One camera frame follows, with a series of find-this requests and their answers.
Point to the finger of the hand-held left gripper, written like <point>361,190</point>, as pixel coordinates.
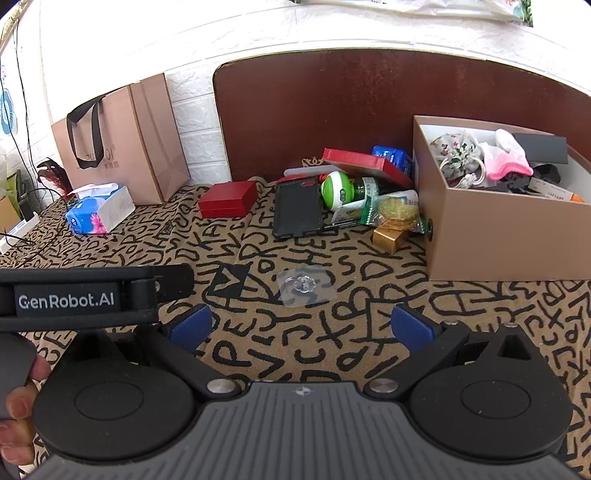
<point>171,281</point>

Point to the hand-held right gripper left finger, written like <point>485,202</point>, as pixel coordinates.
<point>191,325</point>

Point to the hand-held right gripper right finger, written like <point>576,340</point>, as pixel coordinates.
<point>411,325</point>

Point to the small gold box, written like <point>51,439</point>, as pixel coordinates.
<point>388,237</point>

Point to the small red gift box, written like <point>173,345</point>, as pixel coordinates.
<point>226,198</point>

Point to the clear adhesive hook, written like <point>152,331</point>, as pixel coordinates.
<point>302,284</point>

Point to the clear snack packet green edge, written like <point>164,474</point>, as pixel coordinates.
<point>392,207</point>

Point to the brown cardboard storage box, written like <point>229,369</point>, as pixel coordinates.
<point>498,235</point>

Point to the black phone case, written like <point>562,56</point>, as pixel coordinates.
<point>298,207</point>

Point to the desktop with letter-patterned cloth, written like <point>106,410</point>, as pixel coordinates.
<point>323,332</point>

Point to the person's left hand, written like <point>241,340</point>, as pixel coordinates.
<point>18,424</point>

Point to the blue tissue pack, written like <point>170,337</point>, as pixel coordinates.
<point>99,212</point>

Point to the black metal tool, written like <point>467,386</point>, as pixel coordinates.
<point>341,225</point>

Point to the red feather ornament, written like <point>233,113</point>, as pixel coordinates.
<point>55,177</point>

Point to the white toothpaste tube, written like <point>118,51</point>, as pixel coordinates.
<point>346,214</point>

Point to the brown paper gift bag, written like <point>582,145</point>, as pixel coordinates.
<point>138,138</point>

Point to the green bottle with green-white cap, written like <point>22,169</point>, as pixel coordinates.
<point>337,191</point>

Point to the blue plastic pack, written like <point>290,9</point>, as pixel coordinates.
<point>392,157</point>

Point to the flat red box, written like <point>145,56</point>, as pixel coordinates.
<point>360,161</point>

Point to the white flat box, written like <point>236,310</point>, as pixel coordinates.
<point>304,171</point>

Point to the gold crown ornament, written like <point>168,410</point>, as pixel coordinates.
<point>312,162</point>

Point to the white glove with pink cuff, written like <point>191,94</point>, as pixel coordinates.
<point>505,161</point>

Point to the white orange medicine box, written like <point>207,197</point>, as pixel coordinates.
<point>554,191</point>

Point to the black rectangular box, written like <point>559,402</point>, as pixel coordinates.
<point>540,147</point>

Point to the brown wooden headboard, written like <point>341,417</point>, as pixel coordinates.
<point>323,101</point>

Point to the blue flower wall sticker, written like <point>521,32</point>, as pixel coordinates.
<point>7,110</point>

